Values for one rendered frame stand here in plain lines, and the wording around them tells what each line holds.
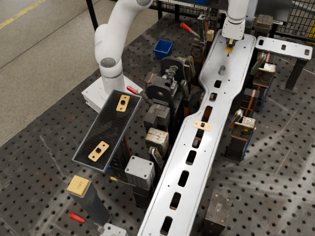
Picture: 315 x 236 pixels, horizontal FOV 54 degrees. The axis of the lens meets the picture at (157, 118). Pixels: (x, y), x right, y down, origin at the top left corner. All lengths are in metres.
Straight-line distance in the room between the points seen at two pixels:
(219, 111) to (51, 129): 0.99
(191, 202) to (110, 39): 0.79
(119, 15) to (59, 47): 2.09
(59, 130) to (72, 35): 1.78
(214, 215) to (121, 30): 0.86
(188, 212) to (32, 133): 1.08
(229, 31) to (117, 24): 0.54
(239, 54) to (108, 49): 0.71
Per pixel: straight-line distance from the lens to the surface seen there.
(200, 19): 1.59
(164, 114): 1.37
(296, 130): 1.89
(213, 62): 1.68
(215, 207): 1.25
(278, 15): 1.97
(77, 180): 1.19
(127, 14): 1.36
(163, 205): 1.27
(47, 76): 3.19
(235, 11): 1.48
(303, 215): 1.69
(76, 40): 3.45
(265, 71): 1.63
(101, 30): 1.56
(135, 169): 1.22
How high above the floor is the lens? 2.21
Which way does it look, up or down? 57 degrees down
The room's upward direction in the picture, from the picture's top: 5 degrees counter-clockwise
